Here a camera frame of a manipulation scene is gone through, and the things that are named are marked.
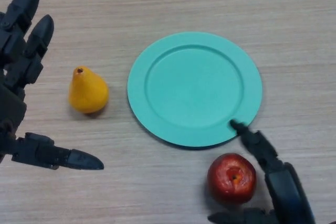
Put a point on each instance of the red apple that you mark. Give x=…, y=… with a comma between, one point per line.
x=231, y=179

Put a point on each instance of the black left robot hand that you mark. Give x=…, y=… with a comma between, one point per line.
x=18, y=56

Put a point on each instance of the yellow pear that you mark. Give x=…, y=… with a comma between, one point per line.
x=88, y=95

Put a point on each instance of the green round plate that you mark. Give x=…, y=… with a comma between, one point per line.
x=191, y=90

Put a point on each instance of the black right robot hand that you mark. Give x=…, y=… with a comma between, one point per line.
x=286, y=190

